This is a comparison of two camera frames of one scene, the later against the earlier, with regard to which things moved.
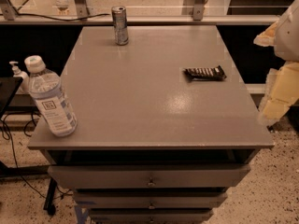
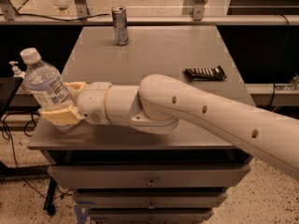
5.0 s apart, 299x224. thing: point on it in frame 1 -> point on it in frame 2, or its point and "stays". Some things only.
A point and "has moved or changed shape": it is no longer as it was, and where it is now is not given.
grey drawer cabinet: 165,125 stays
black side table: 8,87 stays
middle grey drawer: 150,200 stays
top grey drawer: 149,175 stays
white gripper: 288,36 -> 92,103
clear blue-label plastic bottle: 46,91 has moved or changed shape
